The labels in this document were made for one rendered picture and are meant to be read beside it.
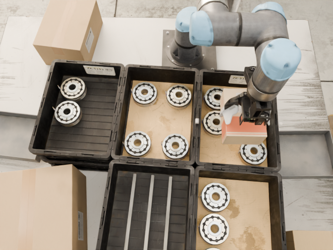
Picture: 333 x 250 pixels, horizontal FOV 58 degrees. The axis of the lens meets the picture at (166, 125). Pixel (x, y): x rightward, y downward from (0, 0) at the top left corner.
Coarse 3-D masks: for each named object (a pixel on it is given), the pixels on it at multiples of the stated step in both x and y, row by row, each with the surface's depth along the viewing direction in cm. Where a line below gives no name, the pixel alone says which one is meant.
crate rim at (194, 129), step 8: (128, 64) 120; (136, 64) 120; (120, 96) 115; (120, 104) 113; (120, 112) 112; (192, 128) 110; (192, 136) 108; (112, 144) 107; (192, 144) 107; (112, 152) 106; (192, 152) 106; (128, 160) 105; (136, 160) 105; (144, 160) 106; (152, 160) 105; (160, 160) 105; (168, 160) 105; (176, 160) 105; (192, 160) 105
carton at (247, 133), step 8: (224, 88) 94; (224, 96) 93; (232, 96) 93; (240, 112) 91; (232, 120) 90; (224, 128) 91; (232, 128) 89; (240, 128) 89; (248, 128) 89; (256, 128) 89; (264, 128) 89; (224, 136) 91; (232, 136) 88; (240, 136) 88; (248, 136) 88; (256, 136) 88; (264, 136) 88; (256, 144) 94
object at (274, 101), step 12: (216, 72) 118; (228, 72) 118; (240, 72) 118; (276, 108) 112; (276, 120) 110; (276, 132) 108; (276, 144) 107; (276, 156) 105; (240, 168) 103; (252, 168) 103; (264, 168) 103; (276, 168) 103
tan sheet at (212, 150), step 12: (204, 108) 123; (204, 132) 119; (204, 144) 117; (216, 144) 117; (228, 144) 117; (240, 144) 117; (264, 144) 117; (204, 156) 116; (216, 156) 116; (228, 156) 115
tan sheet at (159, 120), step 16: (160, 96) 126; (176, 96) 126; (192, 96) 126; (128, 112) 123; (144, 112) 123; (160, 112) 123; (176, 112) 123; (128, 128) 120; (144, 128) 120; (160, 128) 120; (176, 128) 120; (160, 144) 118
